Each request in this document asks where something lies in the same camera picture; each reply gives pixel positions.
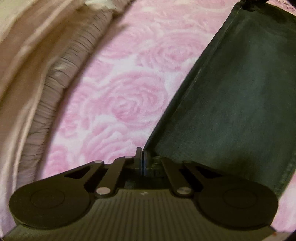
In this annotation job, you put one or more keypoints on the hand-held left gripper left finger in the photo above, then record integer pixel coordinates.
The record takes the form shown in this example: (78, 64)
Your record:
(139, 162)

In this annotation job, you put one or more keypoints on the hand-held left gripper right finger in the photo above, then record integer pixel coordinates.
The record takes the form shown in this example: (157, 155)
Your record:
(147, 166)

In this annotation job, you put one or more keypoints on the dark blue jeans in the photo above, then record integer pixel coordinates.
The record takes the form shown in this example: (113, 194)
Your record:
(231, 92)

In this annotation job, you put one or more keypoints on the pink floral blanket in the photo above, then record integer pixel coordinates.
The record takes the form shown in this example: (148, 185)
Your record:
(127, 81)

